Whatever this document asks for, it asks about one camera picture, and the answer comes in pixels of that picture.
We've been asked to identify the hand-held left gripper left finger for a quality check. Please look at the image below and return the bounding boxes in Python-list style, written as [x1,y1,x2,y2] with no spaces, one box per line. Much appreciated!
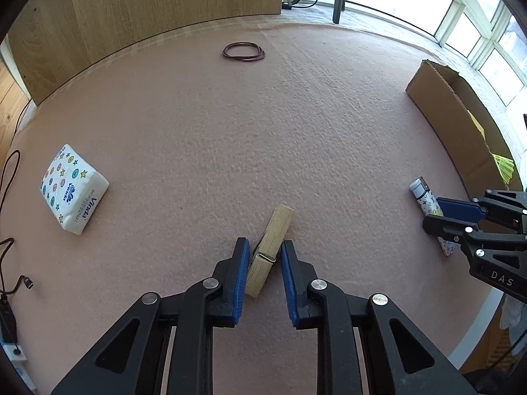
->
[51,237,251,395]

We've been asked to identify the wooden plank panel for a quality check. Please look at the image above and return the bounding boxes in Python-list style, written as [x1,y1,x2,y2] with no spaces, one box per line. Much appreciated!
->
[0,55,34,143]

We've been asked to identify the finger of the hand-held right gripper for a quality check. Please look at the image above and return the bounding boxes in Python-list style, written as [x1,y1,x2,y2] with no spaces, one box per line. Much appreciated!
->
[423,215,527,270]
[437,189,527,226]

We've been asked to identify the white window frame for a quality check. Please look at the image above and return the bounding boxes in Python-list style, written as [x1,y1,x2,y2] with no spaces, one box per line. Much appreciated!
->
[284,0,527,108]

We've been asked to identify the yellow card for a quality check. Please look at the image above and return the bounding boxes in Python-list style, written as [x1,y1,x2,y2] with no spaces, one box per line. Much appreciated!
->
[467,109,487,138]

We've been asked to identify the patterned white lighter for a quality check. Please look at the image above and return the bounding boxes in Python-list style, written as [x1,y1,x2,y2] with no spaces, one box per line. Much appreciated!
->
[409,177,458,257]

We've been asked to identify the printed tissue pack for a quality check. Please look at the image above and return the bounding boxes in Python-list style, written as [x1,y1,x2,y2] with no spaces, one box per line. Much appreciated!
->
[40,144,110,235]

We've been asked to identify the white power strip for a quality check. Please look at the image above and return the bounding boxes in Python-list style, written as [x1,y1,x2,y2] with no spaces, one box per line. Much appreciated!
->
[3,343,30,376]

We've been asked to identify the yellow plastic shuttlecock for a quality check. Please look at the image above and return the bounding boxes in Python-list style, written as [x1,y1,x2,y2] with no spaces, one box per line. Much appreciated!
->
[490,153,516,182]

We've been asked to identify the cardboard box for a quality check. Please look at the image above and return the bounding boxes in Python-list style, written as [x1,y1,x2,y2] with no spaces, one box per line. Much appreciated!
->
[405,60,524,193]

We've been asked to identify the large wooden board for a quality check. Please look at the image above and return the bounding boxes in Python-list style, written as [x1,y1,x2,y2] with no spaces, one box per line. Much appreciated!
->
[6,0,285,106]

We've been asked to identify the brown hair ties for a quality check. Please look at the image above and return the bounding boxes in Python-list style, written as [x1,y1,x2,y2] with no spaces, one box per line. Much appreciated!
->
[223,42,266,65]

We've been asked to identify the person's right hand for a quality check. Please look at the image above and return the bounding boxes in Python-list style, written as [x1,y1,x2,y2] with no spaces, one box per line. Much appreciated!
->
[500,294,521,330]

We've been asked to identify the thin black usb cable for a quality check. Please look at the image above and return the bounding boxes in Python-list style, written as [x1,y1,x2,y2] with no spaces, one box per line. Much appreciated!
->
[0,150,36,297]

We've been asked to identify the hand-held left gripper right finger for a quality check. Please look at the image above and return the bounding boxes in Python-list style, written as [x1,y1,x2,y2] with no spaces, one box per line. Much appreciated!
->
[281,240,480,395]

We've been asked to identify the wooden clothespin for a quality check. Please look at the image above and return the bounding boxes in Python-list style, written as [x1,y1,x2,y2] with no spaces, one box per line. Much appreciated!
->
[246,203,296,298]

